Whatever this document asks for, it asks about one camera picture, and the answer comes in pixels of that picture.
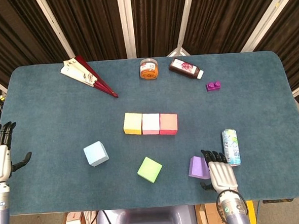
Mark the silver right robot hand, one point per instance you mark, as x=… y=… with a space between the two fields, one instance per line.
x=222 y=174

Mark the purple foam cube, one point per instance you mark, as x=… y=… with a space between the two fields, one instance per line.
x=196 y=167

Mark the red foam cube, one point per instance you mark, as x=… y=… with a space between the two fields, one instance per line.
x=168 y=123

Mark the yellow foam cube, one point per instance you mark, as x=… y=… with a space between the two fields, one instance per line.
x=132 y=123

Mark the blue green drink can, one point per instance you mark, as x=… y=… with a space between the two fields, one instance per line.
x=230 y=142

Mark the brown cardboard box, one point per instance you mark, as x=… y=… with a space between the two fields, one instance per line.
x=212 y=220

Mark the light wooden board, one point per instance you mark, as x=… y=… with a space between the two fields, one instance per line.
x=203 y=218

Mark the green foam cube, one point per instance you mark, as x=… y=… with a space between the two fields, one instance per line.
x=149 y=169

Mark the silver robot torso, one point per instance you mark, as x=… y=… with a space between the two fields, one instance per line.
x=151 y=221

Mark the light pink foam cube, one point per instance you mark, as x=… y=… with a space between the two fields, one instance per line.
x=150 y=123

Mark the purple toy brick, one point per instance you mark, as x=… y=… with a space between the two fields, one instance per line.
x=212 y=87

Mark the light blue foam cube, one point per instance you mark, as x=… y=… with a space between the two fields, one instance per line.
x=95 y=153

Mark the teal felt table cover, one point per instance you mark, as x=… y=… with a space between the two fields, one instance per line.
x=93 y=191

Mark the brown bottle with white cap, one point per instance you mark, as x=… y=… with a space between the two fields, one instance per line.
x=183 y=68

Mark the folding fan with red ribs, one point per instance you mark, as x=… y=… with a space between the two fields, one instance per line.
x=78 y=73

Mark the clear jar with orange contents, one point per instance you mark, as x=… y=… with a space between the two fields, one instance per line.
x=149 y=72

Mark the dark brown curtain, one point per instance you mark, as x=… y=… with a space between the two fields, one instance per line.
x=96 y=24

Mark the yellow post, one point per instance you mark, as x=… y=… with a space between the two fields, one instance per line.
x=252 y=212

